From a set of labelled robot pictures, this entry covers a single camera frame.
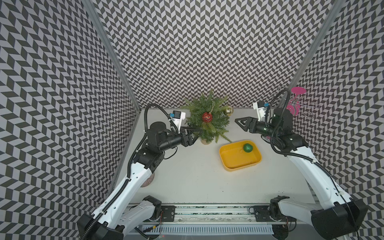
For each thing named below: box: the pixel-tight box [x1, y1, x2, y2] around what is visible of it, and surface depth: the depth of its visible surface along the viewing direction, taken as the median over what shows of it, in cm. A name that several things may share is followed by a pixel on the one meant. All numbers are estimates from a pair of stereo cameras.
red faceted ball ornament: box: [202, 112, 213, 123], surface depth 73 cm
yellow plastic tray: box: [219, 140, 263, 172], surface depth 93 cm
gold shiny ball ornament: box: [223, 105, 234, 117], surface depth 80 cm
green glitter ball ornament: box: [243, 143, 253, 153], surface depth 94 cm
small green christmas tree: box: [182, 89, 232, 146], surface depth 79 cm
